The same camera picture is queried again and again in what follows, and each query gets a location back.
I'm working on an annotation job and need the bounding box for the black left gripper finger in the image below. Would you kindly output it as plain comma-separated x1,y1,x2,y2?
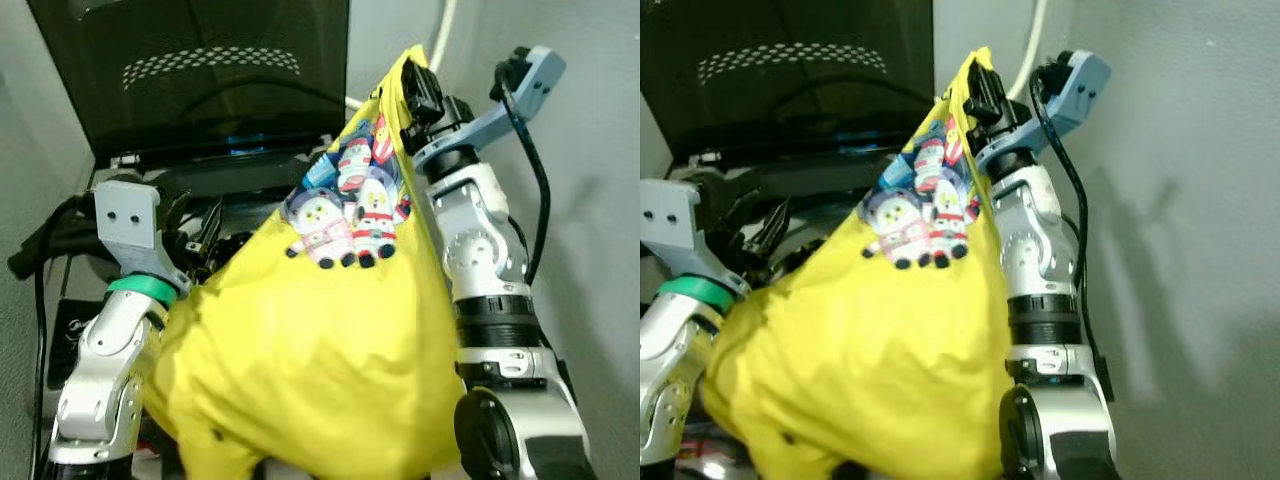
165,190,197,239
197,195,228,265
748,195,781,256
775,195,803,267

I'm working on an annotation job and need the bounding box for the yellow cartoon print shirt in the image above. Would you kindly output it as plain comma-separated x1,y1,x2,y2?
143,45,469,480
700,45,1013,480

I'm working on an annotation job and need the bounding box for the white hose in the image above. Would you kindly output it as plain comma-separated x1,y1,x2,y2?
1005,0,1051,101
345,0,461,111

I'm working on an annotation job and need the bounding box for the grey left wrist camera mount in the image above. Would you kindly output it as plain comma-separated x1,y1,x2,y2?
640,178,749,298
93,180,193,293

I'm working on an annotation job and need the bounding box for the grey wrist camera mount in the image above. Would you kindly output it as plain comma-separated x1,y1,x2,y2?
640,178,749,298
975,50,1113,176
413,45,567,171
93,180,193,293

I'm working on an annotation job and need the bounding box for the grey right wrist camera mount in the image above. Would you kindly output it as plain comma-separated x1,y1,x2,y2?
975,50,1113,176
413,45,567,171

